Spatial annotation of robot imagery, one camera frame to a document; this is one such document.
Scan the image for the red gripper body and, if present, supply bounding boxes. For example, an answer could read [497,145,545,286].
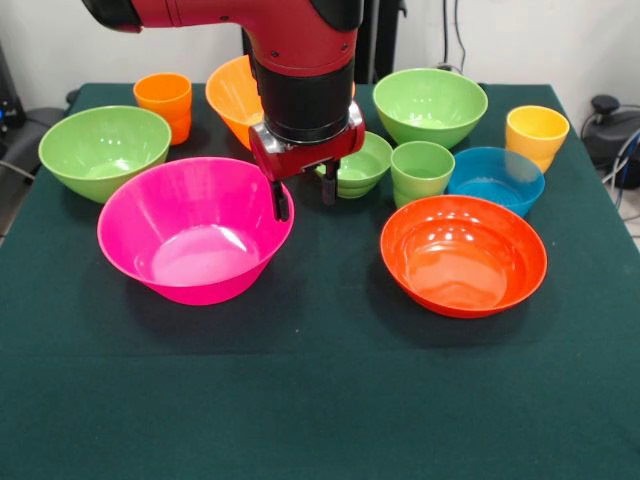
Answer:
[248,101,367,182]

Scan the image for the small green plastic bowl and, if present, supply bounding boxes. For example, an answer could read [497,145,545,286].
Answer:
[314,130,394,200]

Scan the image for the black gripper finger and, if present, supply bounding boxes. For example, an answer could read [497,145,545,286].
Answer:
[319,158,340,206]
[269,178,291,223]

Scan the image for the yellow plastic cup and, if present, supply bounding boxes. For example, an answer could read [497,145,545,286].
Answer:
[505,104,571,175]

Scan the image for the orange plastic cup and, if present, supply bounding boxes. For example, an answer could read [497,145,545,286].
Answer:
[132,72,194,147]

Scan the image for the pink plastic bowl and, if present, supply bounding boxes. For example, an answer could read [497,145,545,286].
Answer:
[96,156,296,307]

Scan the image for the black wall cable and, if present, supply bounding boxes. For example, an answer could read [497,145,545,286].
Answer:
[452,0,469,71]

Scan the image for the green plastic cup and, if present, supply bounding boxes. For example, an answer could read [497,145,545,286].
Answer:
[390,140,456,210]

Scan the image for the dark grey floor case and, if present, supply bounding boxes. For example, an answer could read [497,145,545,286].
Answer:
[0,107,66,174]

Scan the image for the large orange plastic bowl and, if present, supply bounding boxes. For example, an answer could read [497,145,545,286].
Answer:
[205,53,357,151]

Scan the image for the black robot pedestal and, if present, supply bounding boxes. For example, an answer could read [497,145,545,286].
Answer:
[241,0,401,85]

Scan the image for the red plastic bowl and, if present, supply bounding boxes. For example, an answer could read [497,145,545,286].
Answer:
[379,194,549,320]

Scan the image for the dark green table cloth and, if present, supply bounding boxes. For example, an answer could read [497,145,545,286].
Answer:
[0,82,640,480]

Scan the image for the blue plastic bowl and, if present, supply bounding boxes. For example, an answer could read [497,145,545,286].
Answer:
[446,146,547,219]

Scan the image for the black computer tower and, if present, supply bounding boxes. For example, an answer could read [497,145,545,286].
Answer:
[0,42,27,131]

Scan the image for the large green plastic bowl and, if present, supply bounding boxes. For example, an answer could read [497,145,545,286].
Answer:
[372,67,489,151]
[38,104,173,205]

